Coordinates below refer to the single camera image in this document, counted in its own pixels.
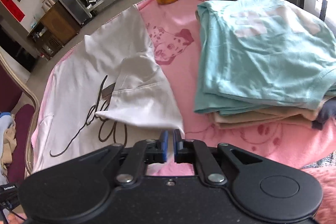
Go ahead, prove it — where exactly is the white printed t-shirt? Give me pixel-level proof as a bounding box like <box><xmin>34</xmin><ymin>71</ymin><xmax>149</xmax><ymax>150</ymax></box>
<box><xmin>32</xmin><ymin>5</ymin><xmax>183</xmax><ymax>172</ymax></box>

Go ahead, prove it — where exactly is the person's left hand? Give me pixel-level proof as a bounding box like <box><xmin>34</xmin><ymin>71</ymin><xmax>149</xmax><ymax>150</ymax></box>
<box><xmin>7</xmin><ymin>213</ymin><xmax>26</xmax><ymax>224</ymax></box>

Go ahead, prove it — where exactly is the beige folded garment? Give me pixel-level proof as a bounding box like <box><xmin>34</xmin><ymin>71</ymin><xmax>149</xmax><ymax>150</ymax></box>
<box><xmin>207</xmin><ymin>96</ymin><xmax>334</xmax><ymax>130</ymax></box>

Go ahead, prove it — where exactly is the pink dalmatian blanket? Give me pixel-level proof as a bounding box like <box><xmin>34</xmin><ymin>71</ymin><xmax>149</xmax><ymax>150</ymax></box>
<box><xmin>31</xmin><ymin>0</ymin><xmax>336</xmax><ymax>177</ymax></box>

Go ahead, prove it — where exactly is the mint green folded shirt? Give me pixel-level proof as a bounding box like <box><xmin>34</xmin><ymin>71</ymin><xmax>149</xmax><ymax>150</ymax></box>
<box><xmin>194</xmin><ymin>0</ymin><xmax>335</xmax><ymax>115</ymax></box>

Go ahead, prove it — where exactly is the dark folded garment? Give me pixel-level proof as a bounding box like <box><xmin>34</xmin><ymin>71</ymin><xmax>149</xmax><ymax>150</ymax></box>
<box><xmin>312</xmin><ymin>98</ymin><xmax>336</xmax><ymax>130</ymax></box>

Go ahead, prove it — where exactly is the maroon banquet chair near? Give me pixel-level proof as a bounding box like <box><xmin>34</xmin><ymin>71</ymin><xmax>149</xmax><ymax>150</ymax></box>
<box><xmin>1</xmin><ymin>55</ymin><xmax>40</xmax><ymax>185</ymax></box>

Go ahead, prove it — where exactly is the light blue knit garment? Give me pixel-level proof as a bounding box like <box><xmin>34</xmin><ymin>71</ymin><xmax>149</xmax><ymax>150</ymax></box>
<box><xmin>1</xmin><ymin>112</ymin><xmax>16</xmax><ymax>180</ymax></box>

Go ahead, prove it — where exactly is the wooden cabinet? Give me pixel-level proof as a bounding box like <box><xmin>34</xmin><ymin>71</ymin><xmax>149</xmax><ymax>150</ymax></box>
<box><xmin>27</xmin><ymin>1</ymin><xmax>81</xmax><ymax>60</ymax></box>

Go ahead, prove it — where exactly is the red door couplet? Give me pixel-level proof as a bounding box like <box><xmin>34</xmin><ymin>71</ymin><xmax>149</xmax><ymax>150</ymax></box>
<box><xmin>0</xmin><ymin>0</ymin><xmax>25</xmax><ymax>22</ymax></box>

